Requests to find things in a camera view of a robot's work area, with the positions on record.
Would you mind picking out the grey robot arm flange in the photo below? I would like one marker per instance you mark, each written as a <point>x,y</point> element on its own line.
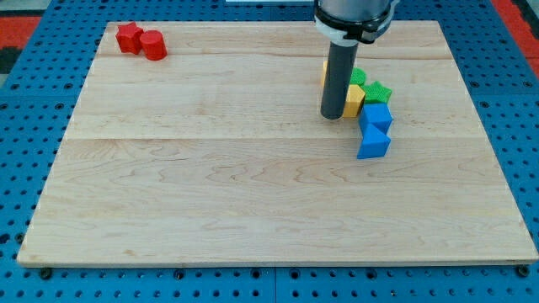
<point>350,22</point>

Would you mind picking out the blue cube block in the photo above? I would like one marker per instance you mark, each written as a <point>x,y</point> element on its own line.
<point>378,115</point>

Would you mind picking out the green star block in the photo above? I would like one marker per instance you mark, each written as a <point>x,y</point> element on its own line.
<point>376,93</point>

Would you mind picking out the red star block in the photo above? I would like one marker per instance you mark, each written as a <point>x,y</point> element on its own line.
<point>128,38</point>

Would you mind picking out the light wooden board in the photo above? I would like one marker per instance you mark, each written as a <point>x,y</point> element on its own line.
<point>217,156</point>

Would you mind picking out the yellow pentagon block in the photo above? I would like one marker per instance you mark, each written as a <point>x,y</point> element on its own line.
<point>354,101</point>

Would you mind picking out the yellow block behind rod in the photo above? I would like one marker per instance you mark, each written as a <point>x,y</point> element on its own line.
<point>324,73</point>

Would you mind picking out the blue triangular block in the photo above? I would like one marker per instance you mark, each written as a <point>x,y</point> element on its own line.
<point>374,143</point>

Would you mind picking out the green cylinder block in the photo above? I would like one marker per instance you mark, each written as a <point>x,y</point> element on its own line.
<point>358,77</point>

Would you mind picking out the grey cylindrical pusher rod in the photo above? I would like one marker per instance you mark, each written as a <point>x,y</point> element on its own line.
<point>340,64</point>

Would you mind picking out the red cylinder block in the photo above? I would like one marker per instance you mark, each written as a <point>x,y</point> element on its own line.
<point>153,45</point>

